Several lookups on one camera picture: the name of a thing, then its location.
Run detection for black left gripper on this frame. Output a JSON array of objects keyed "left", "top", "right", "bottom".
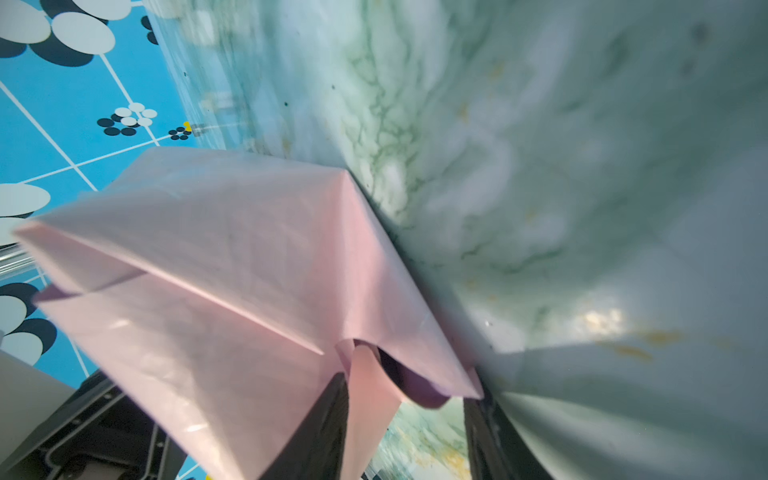
[{"left": 1, "top": 371, "right": 187, "bottom": 479}]

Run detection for aluminium frame post left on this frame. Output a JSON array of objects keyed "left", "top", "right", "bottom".
[{"left": 0, "top": 244, "right": 34, "bottom": 279}]

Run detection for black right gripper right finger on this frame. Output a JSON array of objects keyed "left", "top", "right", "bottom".
[{"left": 463, "top": 384, "right": 553, "bottom": 480}]

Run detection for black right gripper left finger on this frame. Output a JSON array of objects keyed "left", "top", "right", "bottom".
[{"left": 260, "top": 373, "right": 349, "bottom": 480}]

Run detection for purple wrapping paper sheet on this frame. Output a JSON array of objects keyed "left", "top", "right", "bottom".
[{"left": 14, "top": 147, "right": 482, "bottom": 479}]

